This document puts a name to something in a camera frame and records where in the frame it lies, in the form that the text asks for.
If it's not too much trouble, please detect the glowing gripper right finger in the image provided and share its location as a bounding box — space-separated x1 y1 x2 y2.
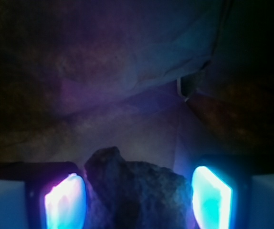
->
191 156 274 229

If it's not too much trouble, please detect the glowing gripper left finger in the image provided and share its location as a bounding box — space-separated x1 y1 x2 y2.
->
0 162 87 229

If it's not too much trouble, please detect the brown paper bag bin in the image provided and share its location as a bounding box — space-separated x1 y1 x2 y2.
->
0 0 274 176

